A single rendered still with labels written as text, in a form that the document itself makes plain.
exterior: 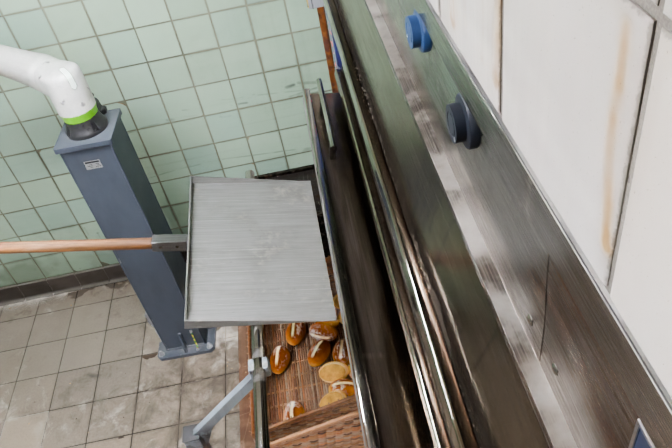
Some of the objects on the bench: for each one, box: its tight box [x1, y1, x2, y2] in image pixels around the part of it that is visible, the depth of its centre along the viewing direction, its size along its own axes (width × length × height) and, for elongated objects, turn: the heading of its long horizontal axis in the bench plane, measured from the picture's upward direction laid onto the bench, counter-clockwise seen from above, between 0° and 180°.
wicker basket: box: [246, 255, 358, 442], centre depth 201 cm, size 49×56×28 cm
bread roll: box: [270, 346, 290, 374], centre depth 211 cm, size 10×7×6 cm
